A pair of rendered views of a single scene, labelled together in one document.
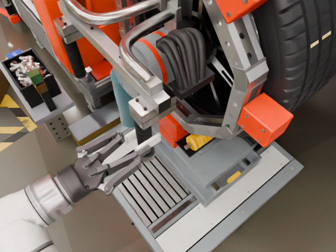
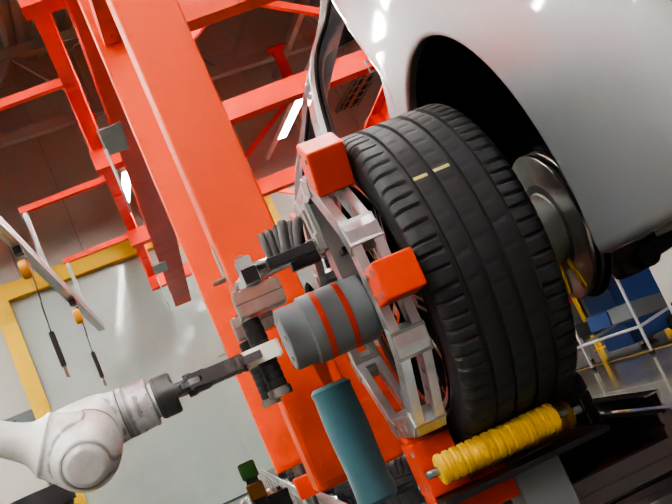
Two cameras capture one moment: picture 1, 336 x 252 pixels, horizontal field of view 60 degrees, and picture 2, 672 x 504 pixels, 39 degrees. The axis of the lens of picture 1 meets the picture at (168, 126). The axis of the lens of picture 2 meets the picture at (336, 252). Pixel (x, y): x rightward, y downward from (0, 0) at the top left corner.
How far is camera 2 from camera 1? 1.57 m
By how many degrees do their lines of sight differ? 68
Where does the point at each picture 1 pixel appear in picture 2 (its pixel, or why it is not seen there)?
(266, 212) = not seen: outside the picture
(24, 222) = (98, 397)
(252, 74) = (349, 225)
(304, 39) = (400, 175)
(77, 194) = (160, 387)
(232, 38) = (326, 206)
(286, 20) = (367, 167)
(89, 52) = not seen: hidden behind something
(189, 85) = (279, 254)
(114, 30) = not seen: hidden behind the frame
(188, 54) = (278, 229)
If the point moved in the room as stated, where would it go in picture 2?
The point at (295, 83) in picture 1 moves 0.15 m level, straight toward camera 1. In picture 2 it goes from (409, 218) to (337, 243)
